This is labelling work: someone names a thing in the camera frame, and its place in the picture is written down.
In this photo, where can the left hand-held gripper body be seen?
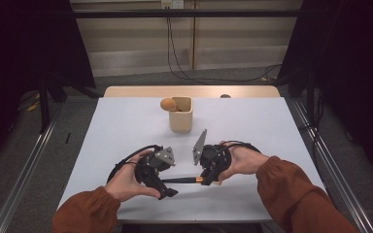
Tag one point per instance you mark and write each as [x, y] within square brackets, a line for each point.
[152, 168]

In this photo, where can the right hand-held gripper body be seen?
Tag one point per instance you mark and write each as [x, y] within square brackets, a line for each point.
[213, 157]

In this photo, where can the small makeup brush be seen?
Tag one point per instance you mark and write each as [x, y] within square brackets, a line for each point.
[183, 180]

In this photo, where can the beige square cup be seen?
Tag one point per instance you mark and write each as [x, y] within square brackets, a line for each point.
[181, 122]

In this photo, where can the large makeup brush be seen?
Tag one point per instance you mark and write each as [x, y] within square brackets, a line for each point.
[168, 104]

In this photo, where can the person's left hand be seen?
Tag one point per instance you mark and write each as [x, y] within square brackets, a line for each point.
[126, 184]

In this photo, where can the person's right hand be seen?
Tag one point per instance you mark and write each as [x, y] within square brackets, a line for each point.
[246, 160]

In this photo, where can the wooden table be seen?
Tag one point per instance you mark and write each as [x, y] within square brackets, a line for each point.
[142, 91]

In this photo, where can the small black stick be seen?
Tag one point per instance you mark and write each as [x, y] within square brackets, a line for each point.
[67, 138]

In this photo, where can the black metal stand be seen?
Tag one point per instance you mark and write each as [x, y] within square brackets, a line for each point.
[44, 110]

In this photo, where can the yellow tape piece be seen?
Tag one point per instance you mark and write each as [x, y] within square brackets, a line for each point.
[32, 107]

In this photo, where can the black horizontal bar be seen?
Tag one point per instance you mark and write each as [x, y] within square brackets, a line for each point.
[207, 13]

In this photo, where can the black curtain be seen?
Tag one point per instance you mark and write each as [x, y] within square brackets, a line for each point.
[353, 64]
[19, 48]

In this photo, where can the metal floor rail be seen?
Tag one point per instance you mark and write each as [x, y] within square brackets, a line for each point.
[24, 179]
[357, 213]

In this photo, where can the white wall outlet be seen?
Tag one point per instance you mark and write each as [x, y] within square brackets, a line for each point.
[176, 4]

